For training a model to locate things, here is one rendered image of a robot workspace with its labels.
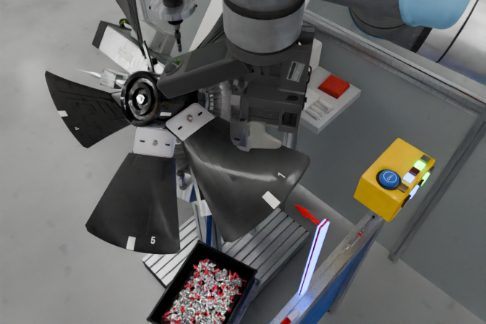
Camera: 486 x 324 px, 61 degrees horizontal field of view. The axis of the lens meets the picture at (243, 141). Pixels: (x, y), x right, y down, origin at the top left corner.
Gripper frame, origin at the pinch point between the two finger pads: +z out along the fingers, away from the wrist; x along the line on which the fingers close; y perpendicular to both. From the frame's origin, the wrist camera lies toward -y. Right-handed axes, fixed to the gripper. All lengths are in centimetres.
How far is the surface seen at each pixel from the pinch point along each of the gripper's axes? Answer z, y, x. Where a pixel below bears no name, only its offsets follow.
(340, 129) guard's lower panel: 87, 24, 71
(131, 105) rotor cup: 20.3, -27.9, 17.9
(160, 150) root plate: 30.8, -22.4, 14.5
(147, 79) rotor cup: 16.0, -25.0, 22.0
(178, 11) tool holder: -6.1, -13.8, 17.6
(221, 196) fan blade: 23.6, -4.9, 2.6
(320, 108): 56, 13, 55
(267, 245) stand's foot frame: 135, 3, 36
